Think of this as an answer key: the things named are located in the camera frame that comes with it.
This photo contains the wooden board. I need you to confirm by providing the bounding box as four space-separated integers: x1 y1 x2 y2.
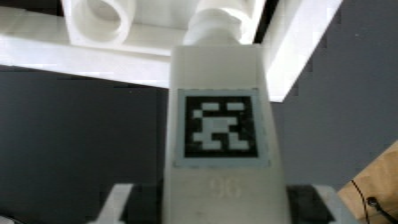
338 140 398 224

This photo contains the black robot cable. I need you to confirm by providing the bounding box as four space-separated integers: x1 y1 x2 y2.
348 179 387 224

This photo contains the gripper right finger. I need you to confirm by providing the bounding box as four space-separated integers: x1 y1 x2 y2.
314 185 359 224

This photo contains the white chair seat part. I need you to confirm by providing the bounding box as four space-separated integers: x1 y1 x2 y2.
60 0 266 56

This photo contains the white chair leg block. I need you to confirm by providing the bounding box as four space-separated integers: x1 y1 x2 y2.
162 9 291 224

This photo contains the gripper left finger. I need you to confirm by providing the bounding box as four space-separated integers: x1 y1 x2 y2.
87 183 135 224

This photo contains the white U-shaped fence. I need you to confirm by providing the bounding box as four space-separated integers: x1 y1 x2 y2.
0 0 343 102

